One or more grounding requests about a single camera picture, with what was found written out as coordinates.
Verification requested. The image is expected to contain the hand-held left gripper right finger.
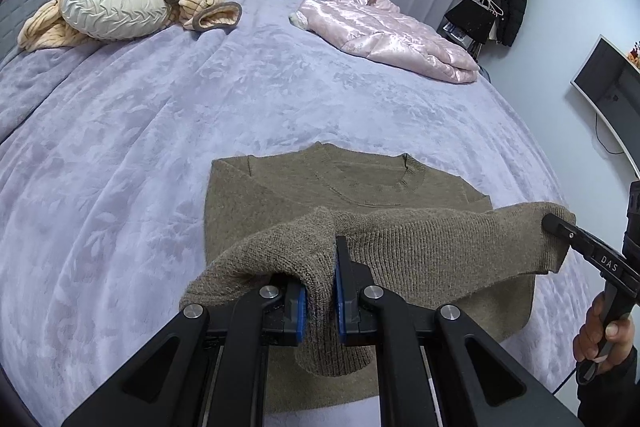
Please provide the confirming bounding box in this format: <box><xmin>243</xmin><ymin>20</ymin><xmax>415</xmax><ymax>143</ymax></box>
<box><xmin>334</xmin><ymin>234</ymin><xmax>586</xmax><ymax>427</ymax></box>

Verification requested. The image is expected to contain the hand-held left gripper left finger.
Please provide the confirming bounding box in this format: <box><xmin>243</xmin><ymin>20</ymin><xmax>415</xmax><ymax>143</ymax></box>
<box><xmin>60</xmin><ymin>274</ymin><xmax>308</xmax><ymax>427</ymax></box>

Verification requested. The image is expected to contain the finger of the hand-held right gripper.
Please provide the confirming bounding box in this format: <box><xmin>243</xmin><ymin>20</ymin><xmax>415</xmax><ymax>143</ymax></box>
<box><xmin>541</xmin><ymin>213</ymin><xmax>640</xmax><ymax>300</ymax></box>

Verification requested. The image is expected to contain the olive brown knit sweater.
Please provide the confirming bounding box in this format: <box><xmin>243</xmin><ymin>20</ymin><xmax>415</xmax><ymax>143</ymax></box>
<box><xmin>180</xmin><ymin>142</ymin><xmax>577</xmax><ymax>418</ymax></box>

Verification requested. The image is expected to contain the person's right forearm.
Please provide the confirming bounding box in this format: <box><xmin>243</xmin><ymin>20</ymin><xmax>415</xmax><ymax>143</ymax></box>
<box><xmin>575</xmin><ymin>347</ymin><xmax>640</xmax><ymax>427</ymax></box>

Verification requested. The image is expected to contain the person's right hand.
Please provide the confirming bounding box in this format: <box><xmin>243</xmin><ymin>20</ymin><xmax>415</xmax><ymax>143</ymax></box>
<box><xmin>572</xmin><ymin>294</ymin><xmax>636</xmax><ymax>365</ymax></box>

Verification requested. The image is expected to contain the white framed flat television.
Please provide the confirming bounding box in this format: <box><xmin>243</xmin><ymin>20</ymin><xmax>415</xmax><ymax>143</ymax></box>
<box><xmin>571</xmin><ymin>35</ymin><xmax>640</xmax><ymax>180</ymax></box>

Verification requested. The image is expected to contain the lavender plush bed blanket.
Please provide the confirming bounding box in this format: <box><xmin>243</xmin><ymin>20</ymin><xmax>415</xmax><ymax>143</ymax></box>
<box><xmin>0</xmin><ymin>0</ymin><xmax>608</xmax><ymax>427</ymax></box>

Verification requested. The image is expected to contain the black hanging coat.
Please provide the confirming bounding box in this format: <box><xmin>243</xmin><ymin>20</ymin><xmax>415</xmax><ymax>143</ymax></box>
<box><xmin>487</xmin><ymin>0</ymin><xmax>532</xmax><ymax>48</ymax></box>

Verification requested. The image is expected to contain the black sparkly bag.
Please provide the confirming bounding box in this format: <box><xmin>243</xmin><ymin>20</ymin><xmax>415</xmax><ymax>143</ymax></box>
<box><xmin>444</xmin><ymin>0</ymin><xmax>496</xmax><ymax>45</ymax></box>

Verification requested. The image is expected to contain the pink satin padded jacket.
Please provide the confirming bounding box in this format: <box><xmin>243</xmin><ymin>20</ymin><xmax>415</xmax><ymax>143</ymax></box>
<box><xmin>289</xmin><ymin>0</ymin><xmax>480</xmax><ymax>84</ymax></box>

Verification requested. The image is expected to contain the peach striped fleece blanket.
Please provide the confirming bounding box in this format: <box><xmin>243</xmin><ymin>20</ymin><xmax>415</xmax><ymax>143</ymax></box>
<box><xmin>17</xmin><ymin>0</ymin><xmax>243</xmax><ymax>52</ymax></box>

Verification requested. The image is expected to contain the round cream pleated pillow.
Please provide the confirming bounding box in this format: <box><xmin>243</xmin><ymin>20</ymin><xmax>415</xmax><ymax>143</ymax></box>
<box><xmin>61</xmin><ymin>0</ymin><xmax>171</xmax><ymax>42</ymax></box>

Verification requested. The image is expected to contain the black television cable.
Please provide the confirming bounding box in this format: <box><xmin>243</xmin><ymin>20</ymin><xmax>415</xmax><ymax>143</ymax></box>
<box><xmin>594</xmin><ymin>111</ymin><xmax>625</xmax><ymax>156</ymax></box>

